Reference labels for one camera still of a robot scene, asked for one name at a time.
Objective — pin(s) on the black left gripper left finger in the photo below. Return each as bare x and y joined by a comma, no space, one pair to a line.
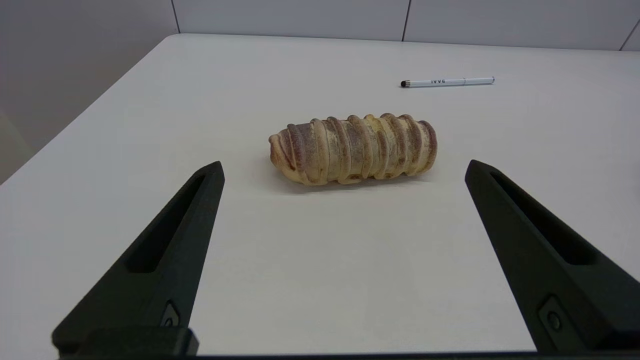
165,260

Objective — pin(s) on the striped brown bread roll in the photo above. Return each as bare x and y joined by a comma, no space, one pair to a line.
350,150

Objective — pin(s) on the white pen with black tip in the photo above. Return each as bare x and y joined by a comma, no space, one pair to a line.
450,81

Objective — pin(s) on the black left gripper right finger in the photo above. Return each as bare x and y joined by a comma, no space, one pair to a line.
540,260

